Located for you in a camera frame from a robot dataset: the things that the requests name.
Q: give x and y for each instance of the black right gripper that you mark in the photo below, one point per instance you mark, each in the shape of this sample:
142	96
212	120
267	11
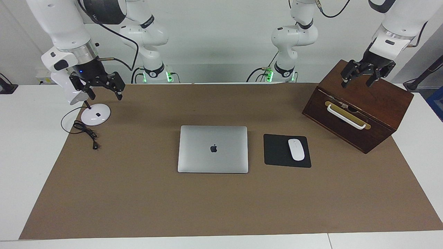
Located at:
90	71

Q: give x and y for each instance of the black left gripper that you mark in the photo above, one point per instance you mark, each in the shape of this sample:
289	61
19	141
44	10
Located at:
375	60

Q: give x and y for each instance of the silver laptop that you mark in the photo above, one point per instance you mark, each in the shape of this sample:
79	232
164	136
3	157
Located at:
197	152

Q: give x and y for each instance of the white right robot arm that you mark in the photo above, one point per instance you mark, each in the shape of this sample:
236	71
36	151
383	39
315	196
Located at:
59	20

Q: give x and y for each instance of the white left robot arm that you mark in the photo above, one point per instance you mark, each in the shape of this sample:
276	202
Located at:
294	36

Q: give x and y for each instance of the dark brown wooden box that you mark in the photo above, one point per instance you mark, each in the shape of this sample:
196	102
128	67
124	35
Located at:
380	100

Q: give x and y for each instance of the white desk lamp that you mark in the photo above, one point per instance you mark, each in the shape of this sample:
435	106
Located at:
95	116

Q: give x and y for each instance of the black stand leg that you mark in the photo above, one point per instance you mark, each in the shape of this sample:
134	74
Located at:
415	83

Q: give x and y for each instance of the white power strip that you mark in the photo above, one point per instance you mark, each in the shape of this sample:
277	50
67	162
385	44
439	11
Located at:
41	79

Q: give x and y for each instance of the blue crate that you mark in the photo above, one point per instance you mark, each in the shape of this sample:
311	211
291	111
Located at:
436	103

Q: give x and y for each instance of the black background object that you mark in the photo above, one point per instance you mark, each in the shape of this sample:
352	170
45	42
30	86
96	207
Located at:
7	88

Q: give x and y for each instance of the white computer mouse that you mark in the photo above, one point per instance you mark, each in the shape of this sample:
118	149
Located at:
296	149

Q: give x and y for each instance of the black mouse pad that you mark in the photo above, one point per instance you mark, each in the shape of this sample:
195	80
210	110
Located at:
275	152

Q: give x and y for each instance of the brown table mat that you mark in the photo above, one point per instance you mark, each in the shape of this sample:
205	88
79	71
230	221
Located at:
138	200

